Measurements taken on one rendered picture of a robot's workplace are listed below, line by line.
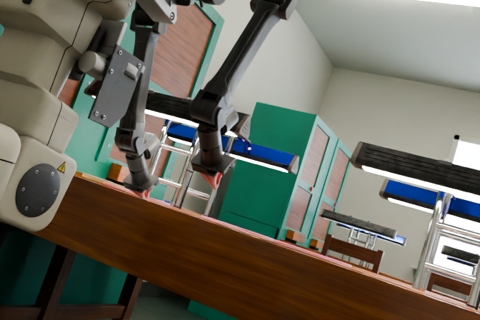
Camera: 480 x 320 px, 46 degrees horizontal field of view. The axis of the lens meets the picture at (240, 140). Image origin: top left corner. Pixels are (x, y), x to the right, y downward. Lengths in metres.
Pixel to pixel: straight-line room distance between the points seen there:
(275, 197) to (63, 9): 3.56
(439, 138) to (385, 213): 1.04
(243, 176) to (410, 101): 2.92
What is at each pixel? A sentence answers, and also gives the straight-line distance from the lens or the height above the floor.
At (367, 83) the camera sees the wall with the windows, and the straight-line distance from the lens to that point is 7.14.
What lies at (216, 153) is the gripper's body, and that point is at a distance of 1.45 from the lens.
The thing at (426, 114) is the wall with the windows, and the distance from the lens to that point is 6.91.
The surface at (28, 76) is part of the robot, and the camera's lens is 1.13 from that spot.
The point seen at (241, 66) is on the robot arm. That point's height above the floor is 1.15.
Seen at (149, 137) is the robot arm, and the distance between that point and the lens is 1.82.
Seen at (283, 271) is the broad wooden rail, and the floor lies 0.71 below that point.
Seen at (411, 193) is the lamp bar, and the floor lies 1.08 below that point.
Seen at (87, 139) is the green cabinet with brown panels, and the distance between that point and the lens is 2.41.
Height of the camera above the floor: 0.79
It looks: 8 degrees up
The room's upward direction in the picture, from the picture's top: 18 degrees clockwise
